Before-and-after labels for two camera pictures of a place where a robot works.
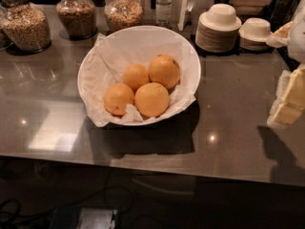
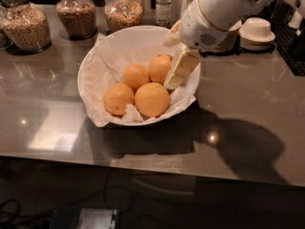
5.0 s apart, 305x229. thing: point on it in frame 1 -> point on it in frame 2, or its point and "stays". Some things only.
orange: x=135 y=75 stays
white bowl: x=139 y=75 stays
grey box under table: x=84 y=218 stays
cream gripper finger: x=280 y=37 -> x=172 y=37
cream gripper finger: x=290 y=100 -> x=185 y=64
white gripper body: x=297 y=40 -> x=200 y=29
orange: x=115 y=97 stays
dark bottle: x=163 y=6 stays
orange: x=164 y=70 stays
